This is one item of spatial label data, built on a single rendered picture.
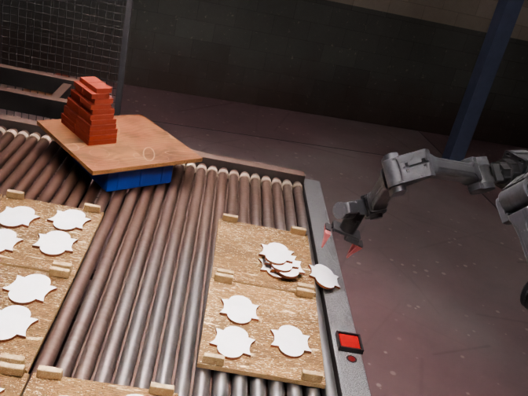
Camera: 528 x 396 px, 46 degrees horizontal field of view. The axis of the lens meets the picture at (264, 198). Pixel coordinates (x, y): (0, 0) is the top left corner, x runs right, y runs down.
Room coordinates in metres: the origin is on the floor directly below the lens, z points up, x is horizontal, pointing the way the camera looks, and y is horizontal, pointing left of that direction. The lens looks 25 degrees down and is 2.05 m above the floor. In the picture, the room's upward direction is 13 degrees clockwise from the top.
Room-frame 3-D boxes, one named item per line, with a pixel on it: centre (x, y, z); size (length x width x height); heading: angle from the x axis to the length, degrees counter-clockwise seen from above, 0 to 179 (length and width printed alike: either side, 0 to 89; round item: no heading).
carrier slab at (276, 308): (1.50, -0.08, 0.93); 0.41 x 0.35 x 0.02; 5
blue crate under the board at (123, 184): (2.34, 0.60, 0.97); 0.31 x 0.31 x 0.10; 46
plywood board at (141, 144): (2.39, 0.64, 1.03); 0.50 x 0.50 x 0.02; 46
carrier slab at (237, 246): (1.92, -0.05, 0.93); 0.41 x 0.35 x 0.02; 6
